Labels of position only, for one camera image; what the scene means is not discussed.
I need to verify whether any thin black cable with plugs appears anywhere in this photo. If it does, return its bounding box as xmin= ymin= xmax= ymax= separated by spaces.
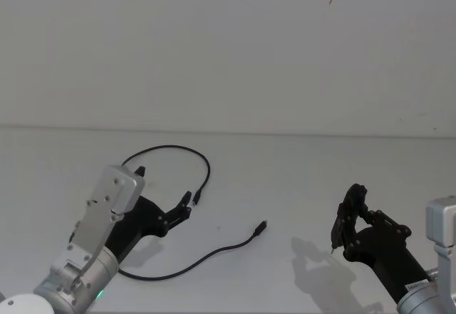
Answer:
xmin=117 ymin=145 xmax=269 ymax=281

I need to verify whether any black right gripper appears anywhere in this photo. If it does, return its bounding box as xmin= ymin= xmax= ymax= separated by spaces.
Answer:
xmin=330 ymin=183 xmax=432 ymax=303

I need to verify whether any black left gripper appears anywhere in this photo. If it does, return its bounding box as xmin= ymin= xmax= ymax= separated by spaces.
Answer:
xmin=104 ymin=166 xmax=192 ymax=263

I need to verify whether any white table cloth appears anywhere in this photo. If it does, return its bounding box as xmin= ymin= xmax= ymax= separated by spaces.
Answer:
xmin=0 ymin=125 xmax=456 ymax=314

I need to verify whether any plain pale wall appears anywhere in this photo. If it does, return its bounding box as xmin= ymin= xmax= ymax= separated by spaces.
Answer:
xmin=0 ymin=0 xmax=456 ymax=137

